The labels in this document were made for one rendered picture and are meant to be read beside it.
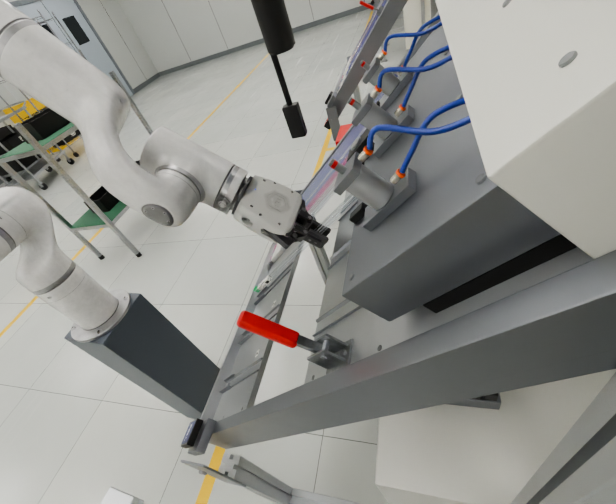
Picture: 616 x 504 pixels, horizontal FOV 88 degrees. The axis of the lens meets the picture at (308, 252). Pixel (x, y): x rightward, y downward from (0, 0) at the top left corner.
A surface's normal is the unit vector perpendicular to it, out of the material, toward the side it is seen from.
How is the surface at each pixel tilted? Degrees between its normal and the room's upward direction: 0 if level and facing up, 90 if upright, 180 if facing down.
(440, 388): 90
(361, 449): 0
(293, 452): 0
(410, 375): 90
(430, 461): 0
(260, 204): 44
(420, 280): 90
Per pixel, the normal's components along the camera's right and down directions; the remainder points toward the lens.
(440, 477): -0.29, -0.69
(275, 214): 0.41, -0.43
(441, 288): -0.21, 0.72
